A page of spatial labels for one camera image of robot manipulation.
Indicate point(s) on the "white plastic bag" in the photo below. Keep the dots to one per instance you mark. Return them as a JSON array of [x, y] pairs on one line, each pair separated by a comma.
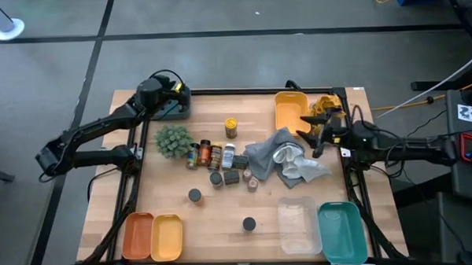
[[296, 162]]

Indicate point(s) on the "black-lid jar blue label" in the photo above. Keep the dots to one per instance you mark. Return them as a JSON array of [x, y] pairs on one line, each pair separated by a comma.
[[216, 179]]

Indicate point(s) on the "orange plastic bin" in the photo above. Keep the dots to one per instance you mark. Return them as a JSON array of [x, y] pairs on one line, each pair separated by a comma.
[[138, 236]]

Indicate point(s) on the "black desk frame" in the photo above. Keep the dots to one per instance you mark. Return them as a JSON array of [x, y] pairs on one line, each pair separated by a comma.
[[468, 14]]

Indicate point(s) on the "teal green plastic bin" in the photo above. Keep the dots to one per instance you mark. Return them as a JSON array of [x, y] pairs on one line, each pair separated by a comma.
[[342, 233]]

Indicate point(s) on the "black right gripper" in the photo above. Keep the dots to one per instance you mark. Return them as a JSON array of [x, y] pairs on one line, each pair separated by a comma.
[[334, 131]]

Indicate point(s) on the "mustard yellow cloth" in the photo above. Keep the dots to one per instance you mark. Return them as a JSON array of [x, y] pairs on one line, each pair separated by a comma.
[[327, 103]]

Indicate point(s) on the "black-lid jar purple label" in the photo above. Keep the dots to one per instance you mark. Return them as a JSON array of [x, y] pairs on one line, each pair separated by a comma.
[[249, 223]]

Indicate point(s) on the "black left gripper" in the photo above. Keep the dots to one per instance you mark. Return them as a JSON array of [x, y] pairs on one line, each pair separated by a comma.
[[169, 91]]

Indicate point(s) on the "thin black pole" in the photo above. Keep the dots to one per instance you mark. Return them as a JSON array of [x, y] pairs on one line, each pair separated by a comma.
[[1, 11]]

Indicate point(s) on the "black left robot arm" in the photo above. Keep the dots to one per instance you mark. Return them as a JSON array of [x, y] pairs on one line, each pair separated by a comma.
[[102, 121]]

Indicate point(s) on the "dark floor cabinet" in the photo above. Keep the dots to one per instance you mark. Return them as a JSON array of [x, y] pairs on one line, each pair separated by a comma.
[[464, 230]]

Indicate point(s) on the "yellow plastic bin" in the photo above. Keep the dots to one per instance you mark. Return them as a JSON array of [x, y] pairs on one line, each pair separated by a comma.
[[290, 111], [167, 238]]

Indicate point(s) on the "clear plastic bin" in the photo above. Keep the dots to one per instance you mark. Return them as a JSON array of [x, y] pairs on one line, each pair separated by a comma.
[[299, 224]]

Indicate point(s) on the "dark teal plastic bin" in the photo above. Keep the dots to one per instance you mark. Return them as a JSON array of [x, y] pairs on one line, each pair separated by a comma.
[[180, 112]]

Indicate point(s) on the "grey cloth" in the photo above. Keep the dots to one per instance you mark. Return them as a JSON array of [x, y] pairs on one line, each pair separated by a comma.
[[260, 155]]

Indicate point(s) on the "white round stand base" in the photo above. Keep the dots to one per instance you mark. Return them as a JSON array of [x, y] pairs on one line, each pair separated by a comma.
[[14, 32]]

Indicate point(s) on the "green artificial plant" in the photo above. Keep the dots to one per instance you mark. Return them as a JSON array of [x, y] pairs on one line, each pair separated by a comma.
[[173, 141]]

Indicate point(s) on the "black spice tin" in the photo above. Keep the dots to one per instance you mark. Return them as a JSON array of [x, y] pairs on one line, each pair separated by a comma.
[[231, 177], [240, 162]]

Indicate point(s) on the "black table frame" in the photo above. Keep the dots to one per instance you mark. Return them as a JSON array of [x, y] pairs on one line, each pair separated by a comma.
[[238, 91]]

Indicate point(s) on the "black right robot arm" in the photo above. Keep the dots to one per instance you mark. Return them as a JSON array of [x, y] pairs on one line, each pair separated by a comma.
[[398, 150]]

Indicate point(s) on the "yellow-orange jar black lid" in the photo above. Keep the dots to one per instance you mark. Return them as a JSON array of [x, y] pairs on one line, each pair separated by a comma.
[[195, 195]]

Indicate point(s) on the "small cork-lid jar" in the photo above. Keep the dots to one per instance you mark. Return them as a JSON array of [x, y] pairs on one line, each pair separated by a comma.
[[253, 184], [247, 174]]

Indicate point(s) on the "brown spice jar black cap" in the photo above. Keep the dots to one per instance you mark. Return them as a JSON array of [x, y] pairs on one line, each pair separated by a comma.
[[215, 157]]

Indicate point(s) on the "grey cabinet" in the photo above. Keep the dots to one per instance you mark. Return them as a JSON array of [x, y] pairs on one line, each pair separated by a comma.
[[454, 121]]

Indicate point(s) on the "orange spice jar black cap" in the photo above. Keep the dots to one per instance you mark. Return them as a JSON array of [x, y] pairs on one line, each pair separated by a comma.
[[204, 153]]

